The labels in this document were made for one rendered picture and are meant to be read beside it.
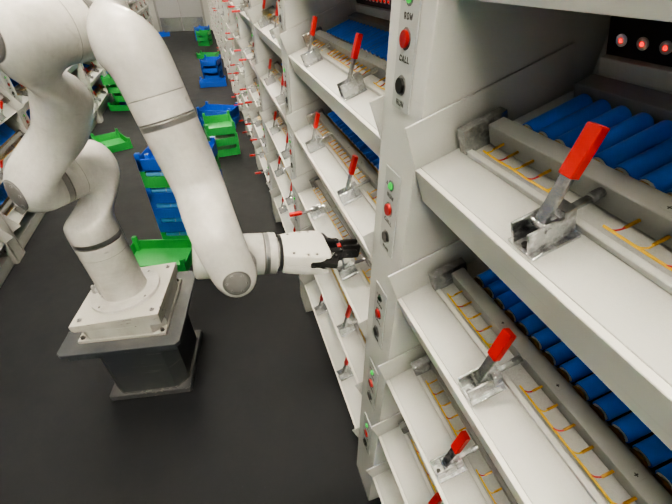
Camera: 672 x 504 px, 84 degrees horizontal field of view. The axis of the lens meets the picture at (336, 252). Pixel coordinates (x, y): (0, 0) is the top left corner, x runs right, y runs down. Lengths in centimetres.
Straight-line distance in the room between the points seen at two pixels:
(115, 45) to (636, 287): 64
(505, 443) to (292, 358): 103
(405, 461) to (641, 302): 61
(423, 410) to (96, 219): 86
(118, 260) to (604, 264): 105
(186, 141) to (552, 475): 62
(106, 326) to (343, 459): 75
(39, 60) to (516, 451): 79
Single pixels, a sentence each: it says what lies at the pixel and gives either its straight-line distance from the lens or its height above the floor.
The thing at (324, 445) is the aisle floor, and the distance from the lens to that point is 122.
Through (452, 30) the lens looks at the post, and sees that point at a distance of 40.
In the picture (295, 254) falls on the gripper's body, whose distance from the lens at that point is 73.
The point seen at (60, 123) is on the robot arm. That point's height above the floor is 87.
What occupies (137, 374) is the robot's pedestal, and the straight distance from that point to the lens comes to 135.
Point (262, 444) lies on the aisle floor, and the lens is 124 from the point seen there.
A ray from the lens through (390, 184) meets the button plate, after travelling 47.
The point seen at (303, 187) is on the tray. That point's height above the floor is 56.
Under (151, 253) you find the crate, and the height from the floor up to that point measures 0.
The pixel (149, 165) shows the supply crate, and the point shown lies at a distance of 183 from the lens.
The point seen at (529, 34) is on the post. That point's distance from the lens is 45.
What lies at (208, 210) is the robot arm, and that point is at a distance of 64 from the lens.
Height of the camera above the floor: 110
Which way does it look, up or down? 37 degrees down
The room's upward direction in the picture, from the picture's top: straight up
